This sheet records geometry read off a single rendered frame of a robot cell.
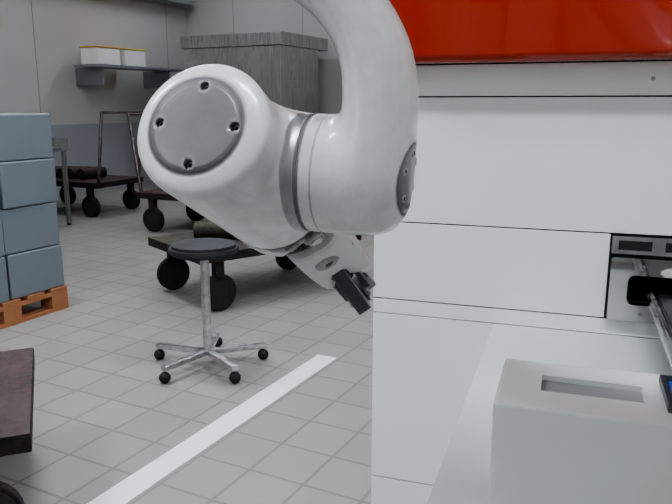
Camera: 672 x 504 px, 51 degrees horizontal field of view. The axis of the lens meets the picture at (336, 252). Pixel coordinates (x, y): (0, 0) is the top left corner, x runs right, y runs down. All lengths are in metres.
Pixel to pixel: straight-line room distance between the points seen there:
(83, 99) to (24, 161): 5.92
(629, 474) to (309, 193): 0.28
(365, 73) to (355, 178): 0.06
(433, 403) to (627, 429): 0.73
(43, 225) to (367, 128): 3.83
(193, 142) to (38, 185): 3.75
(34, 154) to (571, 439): 3.81
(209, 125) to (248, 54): 8.81
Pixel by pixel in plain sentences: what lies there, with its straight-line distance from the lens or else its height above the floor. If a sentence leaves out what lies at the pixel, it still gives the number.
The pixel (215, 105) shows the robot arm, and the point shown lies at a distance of 0.41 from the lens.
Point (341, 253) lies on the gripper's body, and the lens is 0.56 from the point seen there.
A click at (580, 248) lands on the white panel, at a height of 0.95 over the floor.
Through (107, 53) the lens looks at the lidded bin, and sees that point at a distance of 9.58.
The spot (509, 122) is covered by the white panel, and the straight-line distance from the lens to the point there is 1.09.
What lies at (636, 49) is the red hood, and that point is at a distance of 1.04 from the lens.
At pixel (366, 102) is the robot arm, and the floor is 1.16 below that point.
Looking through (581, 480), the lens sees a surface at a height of 0.91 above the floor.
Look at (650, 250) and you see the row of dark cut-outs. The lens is 1.11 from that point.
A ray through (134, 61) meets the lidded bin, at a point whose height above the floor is 1.71.
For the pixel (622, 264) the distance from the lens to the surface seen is 1.10.
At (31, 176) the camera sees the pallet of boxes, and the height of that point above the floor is 0.78.
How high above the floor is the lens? 1.16
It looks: 12 degrees down
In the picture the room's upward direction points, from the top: straight up
